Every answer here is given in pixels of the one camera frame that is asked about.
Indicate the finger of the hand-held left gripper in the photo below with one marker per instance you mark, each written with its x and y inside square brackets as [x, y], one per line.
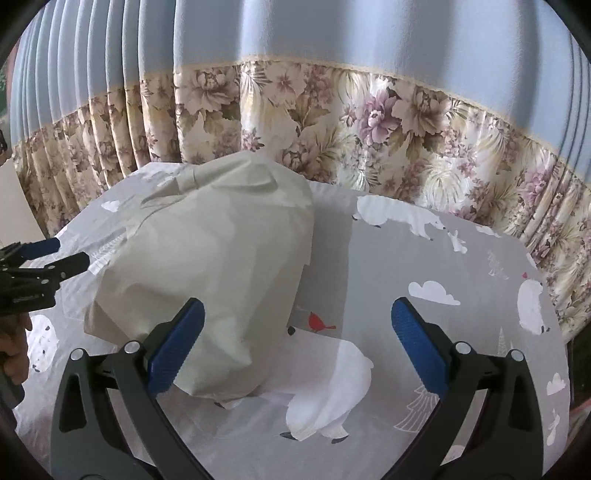
[42, 248]
[69, 266]

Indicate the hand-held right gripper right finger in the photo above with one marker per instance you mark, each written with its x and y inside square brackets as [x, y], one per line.
[415, 341]

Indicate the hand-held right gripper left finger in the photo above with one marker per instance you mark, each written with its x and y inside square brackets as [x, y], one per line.
[178, 346]

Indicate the beige pants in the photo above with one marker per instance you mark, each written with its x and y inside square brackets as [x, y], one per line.
[207, 254]

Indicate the person's left hand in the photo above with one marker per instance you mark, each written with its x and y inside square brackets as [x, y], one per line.
[16, 357]

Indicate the grey animal print bed sheet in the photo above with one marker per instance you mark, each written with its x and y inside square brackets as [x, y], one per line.
[392, 258]

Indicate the dark furniture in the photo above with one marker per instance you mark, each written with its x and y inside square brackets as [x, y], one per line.
[578, 374]

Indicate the blue curtain with floral hem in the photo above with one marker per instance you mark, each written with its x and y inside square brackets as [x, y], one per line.
[323, 37]

